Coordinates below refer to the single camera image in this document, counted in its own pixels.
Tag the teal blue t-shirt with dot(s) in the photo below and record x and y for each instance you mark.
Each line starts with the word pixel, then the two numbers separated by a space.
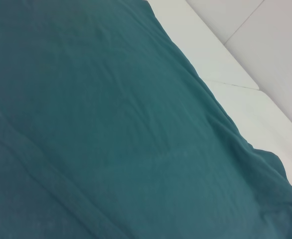
pixel 98 124

